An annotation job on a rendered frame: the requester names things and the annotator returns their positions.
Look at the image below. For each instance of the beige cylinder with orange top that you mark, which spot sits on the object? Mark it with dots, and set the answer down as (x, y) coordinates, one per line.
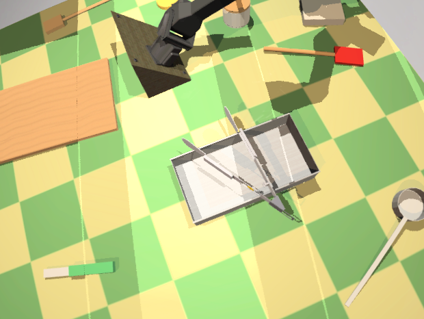
(237, 14)

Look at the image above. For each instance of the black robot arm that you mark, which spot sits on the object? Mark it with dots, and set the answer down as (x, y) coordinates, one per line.
(184, 18)

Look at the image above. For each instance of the grey rectangular roasting tin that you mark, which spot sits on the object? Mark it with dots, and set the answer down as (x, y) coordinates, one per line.
(281, 152)

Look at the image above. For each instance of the red spatula with orange handle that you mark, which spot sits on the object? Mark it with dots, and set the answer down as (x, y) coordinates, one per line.
(342, 55)

